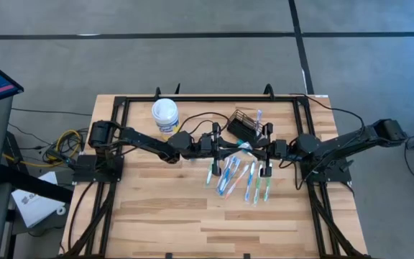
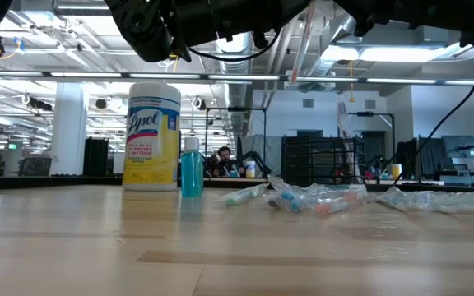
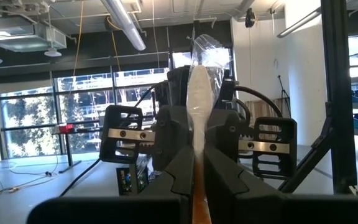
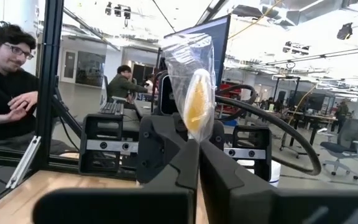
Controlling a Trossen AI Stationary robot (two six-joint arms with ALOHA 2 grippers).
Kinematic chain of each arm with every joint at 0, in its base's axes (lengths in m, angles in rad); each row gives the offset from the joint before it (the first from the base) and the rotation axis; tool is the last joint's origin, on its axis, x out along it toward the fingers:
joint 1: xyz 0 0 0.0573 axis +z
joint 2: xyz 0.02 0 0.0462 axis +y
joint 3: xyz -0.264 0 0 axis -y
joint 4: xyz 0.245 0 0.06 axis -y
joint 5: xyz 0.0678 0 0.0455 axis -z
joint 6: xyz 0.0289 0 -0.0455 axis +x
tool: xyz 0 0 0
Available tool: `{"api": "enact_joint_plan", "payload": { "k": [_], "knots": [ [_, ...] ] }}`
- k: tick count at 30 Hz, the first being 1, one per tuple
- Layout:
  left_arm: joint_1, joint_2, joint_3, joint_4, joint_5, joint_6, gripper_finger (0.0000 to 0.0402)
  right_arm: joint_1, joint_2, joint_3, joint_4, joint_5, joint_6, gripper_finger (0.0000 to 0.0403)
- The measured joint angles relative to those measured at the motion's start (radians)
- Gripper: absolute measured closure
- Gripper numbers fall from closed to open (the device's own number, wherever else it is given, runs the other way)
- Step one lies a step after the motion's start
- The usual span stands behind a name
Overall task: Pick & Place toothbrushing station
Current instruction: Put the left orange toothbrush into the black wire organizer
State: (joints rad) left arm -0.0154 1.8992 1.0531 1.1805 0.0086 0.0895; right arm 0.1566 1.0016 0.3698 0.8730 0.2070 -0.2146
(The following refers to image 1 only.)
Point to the black aluminium table frame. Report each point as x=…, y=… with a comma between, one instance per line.
x=210, y=98

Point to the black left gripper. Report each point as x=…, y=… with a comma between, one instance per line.
x=208, y=145

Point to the white table sticker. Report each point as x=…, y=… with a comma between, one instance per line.
x=321, y=96

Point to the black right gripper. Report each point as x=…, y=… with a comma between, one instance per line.
x=277, y=149

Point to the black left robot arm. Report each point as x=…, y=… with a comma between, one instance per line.
x=138, y=140

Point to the white-lidded yellow wipes canister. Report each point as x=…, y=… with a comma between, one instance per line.
x=164, y=113

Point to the black desk beam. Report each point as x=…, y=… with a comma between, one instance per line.
x=31, y=183

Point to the white paper booklet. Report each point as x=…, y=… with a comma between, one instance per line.
x=34, y=206

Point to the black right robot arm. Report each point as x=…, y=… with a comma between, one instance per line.
x=336, y=145

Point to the green toothbrush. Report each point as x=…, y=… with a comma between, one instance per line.
x=257, y=187
x=210, y=176
x=267, y=188

